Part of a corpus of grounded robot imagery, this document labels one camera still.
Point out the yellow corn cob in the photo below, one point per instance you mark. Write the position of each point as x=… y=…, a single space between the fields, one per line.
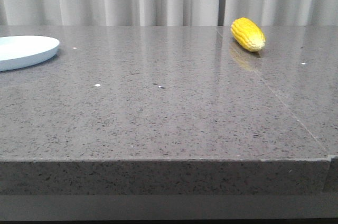
x=248 y=34

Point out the light blue round plate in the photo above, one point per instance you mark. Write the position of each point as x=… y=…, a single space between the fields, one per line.
x=26 y=50

